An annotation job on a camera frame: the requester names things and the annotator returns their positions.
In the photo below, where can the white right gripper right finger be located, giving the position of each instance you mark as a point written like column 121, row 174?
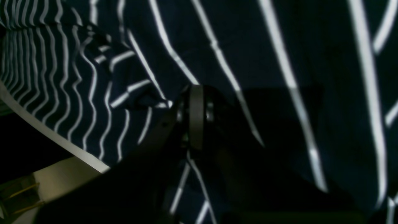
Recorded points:
column 263, row 184

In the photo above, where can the navy white striped t-shirt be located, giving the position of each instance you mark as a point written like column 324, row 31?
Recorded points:
column 98, row 75

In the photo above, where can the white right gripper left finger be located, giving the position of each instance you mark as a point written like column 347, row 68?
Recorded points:
column 135, row 191

